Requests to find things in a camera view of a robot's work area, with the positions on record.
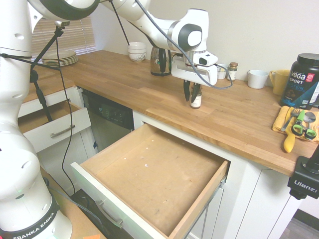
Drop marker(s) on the black dishwasher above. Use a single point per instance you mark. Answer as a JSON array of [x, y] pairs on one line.
[[109, 117]]

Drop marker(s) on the white cabinet door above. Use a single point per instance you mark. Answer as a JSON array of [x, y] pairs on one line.
[[271, 204]]

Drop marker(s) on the stainless steel kettle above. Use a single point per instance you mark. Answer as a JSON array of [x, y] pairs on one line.
[[159, 63]]

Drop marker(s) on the small camera on stand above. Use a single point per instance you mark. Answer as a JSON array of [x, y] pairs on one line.
[[62, 23]]

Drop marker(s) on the white mug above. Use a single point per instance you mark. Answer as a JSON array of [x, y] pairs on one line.
[[258, 79]]

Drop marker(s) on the black box on floor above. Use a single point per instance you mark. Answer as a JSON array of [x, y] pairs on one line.
[[84, 201]]

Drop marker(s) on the yellow mug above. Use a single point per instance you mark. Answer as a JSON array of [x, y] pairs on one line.
[[280, 82]]

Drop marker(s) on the black boom camera stand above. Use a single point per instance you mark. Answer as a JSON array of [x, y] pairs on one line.
[[41, 94]]

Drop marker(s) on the yellow cloth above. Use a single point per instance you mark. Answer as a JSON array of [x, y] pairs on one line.
[[279, 123]]

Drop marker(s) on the green and black scissors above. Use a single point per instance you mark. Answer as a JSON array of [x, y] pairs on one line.
[[297, 128]]

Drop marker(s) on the black Ulanzi camera mount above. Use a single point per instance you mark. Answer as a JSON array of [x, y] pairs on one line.
[[302, 179]]

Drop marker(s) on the spice jar with gold lid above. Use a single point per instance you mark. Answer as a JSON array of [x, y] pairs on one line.
[[233, 71]]

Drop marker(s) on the metal spoon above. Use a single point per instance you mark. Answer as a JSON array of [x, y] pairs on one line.
[[310, 116]]

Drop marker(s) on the stack of white bowls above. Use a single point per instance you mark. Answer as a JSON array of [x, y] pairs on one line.
[[137, 52]]

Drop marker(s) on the seasoning jar with copper lid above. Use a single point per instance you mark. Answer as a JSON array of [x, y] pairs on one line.
[[196, 102]]

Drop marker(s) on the metal fork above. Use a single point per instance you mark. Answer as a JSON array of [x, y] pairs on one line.
[[289, 120]]

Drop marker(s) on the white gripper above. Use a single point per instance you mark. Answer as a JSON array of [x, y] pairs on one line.
[[182, 71]]

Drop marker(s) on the small white cup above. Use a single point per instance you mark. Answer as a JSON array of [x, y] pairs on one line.
[[223, 74]]

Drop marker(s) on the window blinds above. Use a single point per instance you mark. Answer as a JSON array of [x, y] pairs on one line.
[[79, 37]]

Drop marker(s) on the small open white drawer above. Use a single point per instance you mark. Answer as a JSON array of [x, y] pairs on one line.
[[62, 124]]

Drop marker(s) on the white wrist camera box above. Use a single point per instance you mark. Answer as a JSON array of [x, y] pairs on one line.
[[205, 59]]

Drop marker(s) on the stack of cream plates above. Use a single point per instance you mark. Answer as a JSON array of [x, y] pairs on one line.
[[59, 59]]

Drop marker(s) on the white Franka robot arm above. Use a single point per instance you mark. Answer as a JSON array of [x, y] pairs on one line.
[[15, 99]]

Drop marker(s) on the large open wooden drawer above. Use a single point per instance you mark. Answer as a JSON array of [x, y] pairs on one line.
[[154, 179]]

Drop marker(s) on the black Vega protein tub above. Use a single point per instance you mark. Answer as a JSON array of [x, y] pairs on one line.
[[299, 84]]

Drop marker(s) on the orange sticky note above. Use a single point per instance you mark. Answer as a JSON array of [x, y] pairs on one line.
[[92, 236]]

